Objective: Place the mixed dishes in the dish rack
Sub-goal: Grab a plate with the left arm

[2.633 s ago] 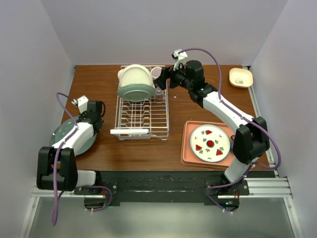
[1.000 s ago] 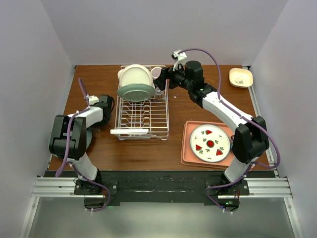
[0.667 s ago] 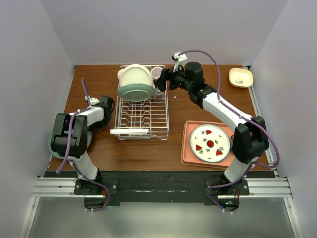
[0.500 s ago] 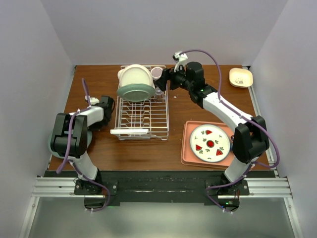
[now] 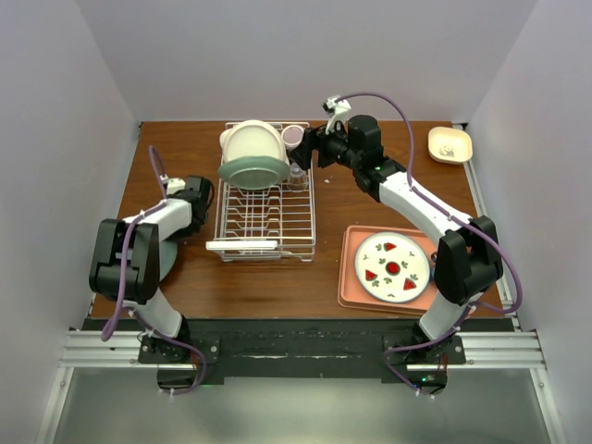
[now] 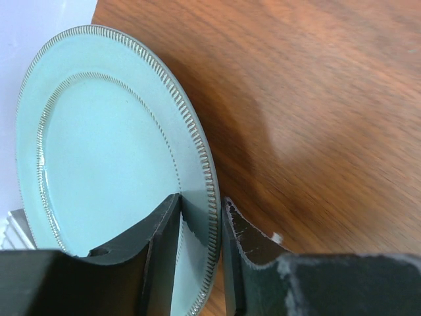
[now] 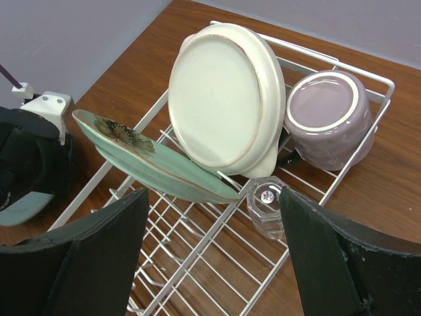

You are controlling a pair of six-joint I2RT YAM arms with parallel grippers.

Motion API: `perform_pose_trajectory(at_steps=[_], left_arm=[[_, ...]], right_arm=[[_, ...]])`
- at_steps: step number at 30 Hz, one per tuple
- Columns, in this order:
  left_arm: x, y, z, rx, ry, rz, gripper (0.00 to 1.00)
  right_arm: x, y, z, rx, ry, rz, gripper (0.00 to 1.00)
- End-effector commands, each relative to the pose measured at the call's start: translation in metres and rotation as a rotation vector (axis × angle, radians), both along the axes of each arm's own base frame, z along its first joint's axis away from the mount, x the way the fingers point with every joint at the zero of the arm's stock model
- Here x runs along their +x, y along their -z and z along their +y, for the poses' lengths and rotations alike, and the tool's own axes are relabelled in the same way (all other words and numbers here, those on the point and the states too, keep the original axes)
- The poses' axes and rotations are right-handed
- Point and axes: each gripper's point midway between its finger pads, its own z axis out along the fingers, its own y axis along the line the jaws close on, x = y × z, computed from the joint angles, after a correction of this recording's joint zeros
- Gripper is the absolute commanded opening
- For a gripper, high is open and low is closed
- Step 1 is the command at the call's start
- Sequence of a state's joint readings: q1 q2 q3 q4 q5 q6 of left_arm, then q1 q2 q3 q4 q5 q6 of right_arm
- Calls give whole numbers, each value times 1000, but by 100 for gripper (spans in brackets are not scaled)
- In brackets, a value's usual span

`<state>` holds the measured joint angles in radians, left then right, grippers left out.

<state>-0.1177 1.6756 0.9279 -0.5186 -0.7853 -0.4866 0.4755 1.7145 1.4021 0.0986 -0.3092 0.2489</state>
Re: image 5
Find plain teal green plate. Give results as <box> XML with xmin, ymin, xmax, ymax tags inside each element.
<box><xmin>159</xmin><ymin>240</ymin><xmax>179</xmax><ymax>282</ymax></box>

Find pink plastic tray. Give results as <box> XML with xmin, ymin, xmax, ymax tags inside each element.
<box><xmin>338</xmin><ymin>225</ymin><xmax>437</xmax><ymax>316</ymax></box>

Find white watermelon pattern plate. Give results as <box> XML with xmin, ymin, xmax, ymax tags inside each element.
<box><xmin>353</xmin><ymin>231</ymin><xmax>431</xmax><ymax>303</ymax></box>

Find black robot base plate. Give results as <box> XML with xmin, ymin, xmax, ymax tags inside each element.
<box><xmin>137</xmin><ymin>316</ymin><xmax>468</xmax><ymax>389</ymax></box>

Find white wire dish rack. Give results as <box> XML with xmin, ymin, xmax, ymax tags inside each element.
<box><xmin>206</xmin><ymin>121</ymin><xmax>315</xmax><ymax>262</ymax></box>

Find cream plate with blue swirl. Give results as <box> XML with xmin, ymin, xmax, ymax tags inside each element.
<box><xmin>219</xmin><ymin>119</ymin><xmax>288</xmax><ymax>163</ymax></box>

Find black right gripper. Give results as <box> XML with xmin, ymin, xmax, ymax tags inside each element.
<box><xmin>289</xmin><ymin>117</ymin><xmax>362</xmax><ymax>171</ymax></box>

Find floral plate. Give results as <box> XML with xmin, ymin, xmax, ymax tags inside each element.
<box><xmin>218</xmin><ymin>156</ymin><xmax>290</xmax><ymax>191</ymax></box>

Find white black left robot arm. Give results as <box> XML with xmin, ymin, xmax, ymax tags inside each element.
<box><xmin>89</xmin><ymin>176</ymin><xmax>215</xmax><ymax>363</ymax></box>

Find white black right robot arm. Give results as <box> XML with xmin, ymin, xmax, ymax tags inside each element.
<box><xmin>288</xmin><ymin>115</ymin><xmax>503</xmax><ymax>364</ymax></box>

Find small clear glass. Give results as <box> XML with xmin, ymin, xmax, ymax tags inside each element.
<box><xmin>287</xmin><ymin>164</ymin><xmax>309</xmax><ymax>191</ymax></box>

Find cream square panda bowl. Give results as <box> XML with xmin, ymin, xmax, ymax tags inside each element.
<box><xmin>427</xmin><ymin>127</ymin><xmax>473</xmax><ymax>165</ymax></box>

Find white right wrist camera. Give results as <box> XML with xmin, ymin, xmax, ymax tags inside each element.
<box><xmin>323</xmin><ymin>95</ymin><xmax>352</xmax><ymax>134</ymax></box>

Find purple translucent measuring cup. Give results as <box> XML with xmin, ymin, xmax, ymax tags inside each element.
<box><xmin>280</xmin><ymin>125</ymin><xmax>304</xmax><ymax>151</ymax></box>

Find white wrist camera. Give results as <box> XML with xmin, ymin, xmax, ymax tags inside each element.
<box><xmin>323</xmin><ymin>95</ymin><xmax>352</xmax><ymax>134</ymax></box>
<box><xmin>159</xmin><ymin>175</ymin><xmax>186</xmax><ymax>195</ymax></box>

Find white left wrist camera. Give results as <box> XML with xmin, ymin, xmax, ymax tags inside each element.
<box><xmin>159</xmin><ymin>175</ymin><xmax>186</xmax><ymax>195</ymax></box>

